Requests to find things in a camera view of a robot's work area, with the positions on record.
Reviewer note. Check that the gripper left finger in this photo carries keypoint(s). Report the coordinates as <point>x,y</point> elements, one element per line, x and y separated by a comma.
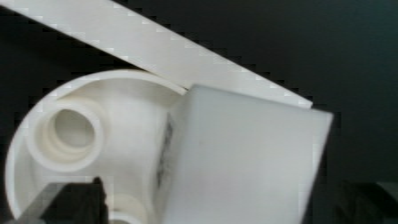
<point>68,204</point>

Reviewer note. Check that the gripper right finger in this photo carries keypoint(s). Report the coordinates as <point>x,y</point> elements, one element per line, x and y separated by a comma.
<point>367,203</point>

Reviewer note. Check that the white stool leg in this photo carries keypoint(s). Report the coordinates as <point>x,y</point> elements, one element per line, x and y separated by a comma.
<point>240,159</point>

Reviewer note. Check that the white right barrier rail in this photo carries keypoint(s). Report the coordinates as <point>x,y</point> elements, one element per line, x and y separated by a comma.
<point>116,30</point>

